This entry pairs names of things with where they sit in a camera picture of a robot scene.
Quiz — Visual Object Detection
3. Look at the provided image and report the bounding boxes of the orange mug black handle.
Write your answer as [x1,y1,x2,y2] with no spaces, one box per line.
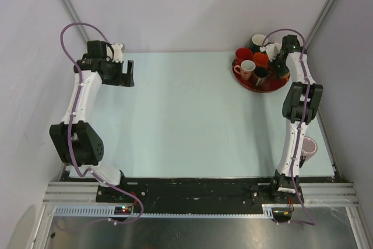
[252,52,269,69]

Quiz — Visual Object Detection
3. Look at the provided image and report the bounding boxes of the small brown cup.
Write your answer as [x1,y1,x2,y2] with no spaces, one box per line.
[251,67,269,87]

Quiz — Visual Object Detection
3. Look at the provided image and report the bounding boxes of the small salmon mug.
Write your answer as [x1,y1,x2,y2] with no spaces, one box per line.
[233,60,256,80]

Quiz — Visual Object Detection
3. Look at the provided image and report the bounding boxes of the dark green mug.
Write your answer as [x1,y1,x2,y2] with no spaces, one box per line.
[248,34,268,54]

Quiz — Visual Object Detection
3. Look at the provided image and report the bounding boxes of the lilac mug black handle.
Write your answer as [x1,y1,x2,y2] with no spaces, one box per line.
[299,136,318,168]

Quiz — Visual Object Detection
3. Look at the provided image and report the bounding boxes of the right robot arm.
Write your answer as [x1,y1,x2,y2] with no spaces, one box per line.
[269,35,323,203]

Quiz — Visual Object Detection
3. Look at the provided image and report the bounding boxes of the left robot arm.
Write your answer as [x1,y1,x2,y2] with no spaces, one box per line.
[49,40,134,202]

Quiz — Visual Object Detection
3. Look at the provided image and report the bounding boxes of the round red tray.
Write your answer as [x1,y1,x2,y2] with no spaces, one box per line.
[232,63,290,93]

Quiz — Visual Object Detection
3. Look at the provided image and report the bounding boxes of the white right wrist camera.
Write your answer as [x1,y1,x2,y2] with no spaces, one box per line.
[259,43,281,62]

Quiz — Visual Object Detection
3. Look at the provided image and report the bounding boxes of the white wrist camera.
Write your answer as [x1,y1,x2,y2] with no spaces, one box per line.
[107,43,124,63]
[259,43,281,62]

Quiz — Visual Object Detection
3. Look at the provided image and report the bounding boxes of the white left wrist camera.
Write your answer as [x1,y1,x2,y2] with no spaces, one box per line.
[107,43,124,63]

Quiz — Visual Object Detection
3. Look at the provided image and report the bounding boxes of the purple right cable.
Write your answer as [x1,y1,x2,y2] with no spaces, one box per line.
[261,29,308,54]

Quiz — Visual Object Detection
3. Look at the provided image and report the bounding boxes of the purple cable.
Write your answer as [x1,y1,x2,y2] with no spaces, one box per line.
[59,23,111,69]
[261,29,308,54]

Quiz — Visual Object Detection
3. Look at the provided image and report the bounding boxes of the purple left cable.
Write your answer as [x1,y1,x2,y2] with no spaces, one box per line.
[59,23,111,69]

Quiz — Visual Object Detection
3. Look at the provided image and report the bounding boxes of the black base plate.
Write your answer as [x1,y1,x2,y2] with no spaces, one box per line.
[97,177,304,204]

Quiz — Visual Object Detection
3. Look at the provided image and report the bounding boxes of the grey cable duct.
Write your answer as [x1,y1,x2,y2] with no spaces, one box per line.
[54,205,289,219]

